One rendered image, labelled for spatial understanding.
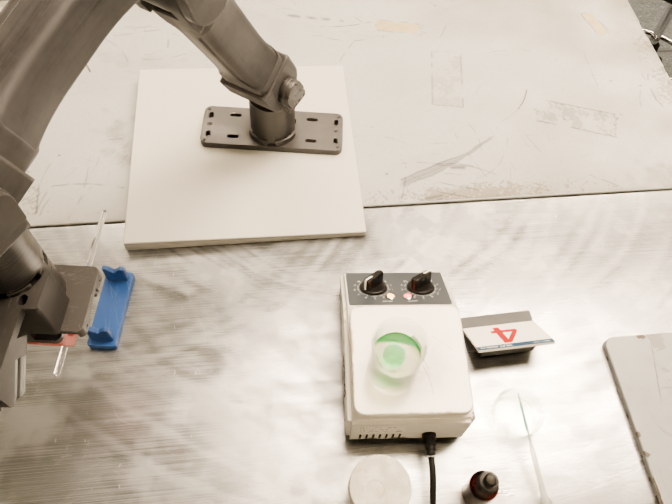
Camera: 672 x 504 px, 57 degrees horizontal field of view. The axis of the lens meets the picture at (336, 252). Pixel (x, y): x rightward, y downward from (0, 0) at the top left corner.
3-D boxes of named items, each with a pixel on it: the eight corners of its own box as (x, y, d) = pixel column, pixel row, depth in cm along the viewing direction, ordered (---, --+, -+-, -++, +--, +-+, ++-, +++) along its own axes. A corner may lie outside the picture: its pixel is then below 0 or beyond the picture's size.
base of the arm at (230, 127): (345, 116, 80) (346, 78, 84) (192, 106, 80) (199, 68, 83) (341, 155, 87) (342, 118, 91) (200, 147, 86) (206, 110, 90)
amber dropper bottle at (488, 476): (480, 514, 64) (497, 502, 58) (455, 495, 64) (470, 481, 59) (494, 490, 65) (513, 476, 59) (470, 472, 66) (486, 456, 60)
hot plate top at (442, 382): (348, 309, 67) (349, 305, 66) (457, 307, 67) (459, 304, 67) (353, 418, 61) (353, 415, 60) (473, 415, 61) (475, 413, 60)
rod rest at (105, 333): (108, 274, 77) (100, 259, 74) (135, 276, 77) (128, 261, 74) (88, 348, 72) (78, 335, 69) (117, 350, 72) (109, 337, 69)
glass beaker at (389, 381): (380, 339, 65) (388, 303, 58) (426, 363, 63) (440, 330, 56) (352, 386, 62) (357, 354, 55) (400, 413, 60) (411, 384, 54)
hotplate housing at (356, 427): (338, 282, 78) (341, 249, 71) (441, 282, 78) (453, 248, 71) (345, 463, 66) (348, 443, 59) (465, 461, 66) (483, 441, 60)
